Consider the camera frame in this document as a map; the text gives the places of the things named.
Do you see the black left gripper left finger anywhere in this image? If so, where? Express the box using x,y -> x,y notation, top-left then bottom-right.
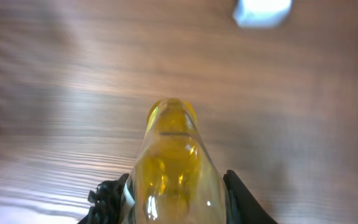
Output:
78,173 -> 129,224

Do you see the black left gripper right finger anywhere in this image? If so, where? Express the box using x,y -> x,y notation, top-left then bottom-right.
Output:
223,170 -> 277,224

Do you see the yellow dish soap bottle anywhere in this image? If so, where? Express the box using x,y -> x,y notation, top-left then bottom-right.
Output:
119,98 -> 232,224

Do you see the white barcode scanner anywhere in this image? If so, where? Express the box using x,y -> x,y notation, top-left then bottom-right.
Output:
232,0 -> 293,28

